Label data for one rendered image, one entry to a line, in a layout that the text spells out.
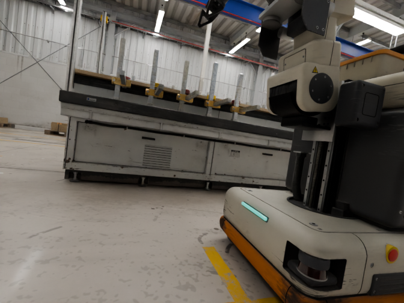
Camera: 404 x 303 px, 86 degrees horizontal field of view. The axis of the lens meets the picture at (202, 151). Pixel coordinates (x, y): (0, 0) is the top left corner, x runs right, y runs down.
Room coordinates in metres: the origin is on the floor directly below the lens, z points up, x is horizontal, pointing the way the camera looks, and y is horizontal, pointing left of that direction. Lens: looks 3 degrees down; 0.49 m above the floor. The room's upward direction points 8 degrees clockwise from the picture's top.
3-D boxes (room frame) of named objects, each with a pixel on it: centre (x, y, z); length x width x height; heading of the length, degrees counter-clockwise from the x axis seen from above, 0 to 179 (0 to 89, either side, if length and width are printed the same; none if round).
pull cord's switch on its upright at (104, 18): (2.61, 1.35, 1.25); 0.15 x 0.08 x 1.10; 108
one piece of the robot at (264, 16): (0.84, -0.27, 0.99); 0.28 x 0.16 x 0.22; 17
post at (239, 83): (1.97, -0.25, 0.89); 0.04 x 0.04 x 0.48; 18
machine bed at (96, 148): (2.87, -1.20, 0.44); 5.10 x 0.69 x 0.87; 108
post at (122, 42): (1.66, 0.70, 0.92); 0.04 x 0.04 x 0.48; 18
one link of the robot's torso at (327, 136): (0.82, -0.40, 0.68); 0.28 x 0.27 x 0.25; 17
